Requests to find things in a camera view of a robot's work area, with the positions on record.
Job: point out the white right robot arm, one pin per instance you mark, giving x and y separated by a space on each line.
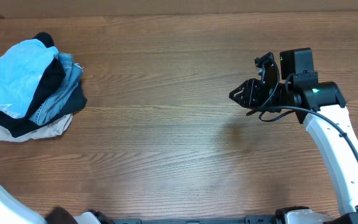
292 86

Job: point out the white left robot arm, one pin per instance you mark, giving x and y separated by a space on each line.
13 211

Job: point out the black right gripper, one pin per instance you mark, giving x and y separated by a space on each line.
252 100

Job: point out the light blue printed t-shirt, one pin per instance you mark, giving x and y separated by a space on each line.
21 69

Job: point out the black folded garment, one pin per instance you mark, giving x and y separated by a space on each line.
22 129

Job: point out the blue denim garment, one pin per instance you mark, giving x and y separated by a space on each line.
68 98

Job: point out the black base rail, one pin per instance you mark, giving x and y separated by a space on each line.
194 220

